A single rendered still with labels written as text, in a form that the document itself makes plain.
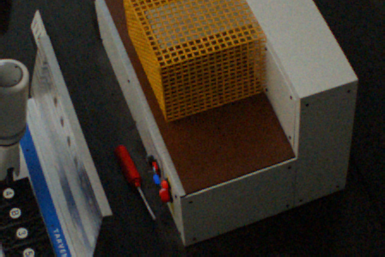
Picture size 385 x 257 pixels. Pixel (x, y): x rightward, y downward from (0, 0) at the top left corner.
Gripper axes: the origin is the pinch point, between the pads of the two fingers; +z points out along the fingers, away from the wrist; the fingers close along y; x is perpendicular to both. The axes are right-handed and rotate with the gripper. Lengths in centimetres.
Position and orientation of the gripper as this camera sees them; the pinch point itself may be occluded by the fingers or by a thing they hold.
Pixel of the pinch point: (4, 175)
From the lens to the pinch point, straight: 216.4
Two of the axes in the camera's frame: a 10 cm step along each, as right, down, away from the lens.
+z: -1.1, 5.9, 8.0
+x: 9.4, -1.9, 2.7
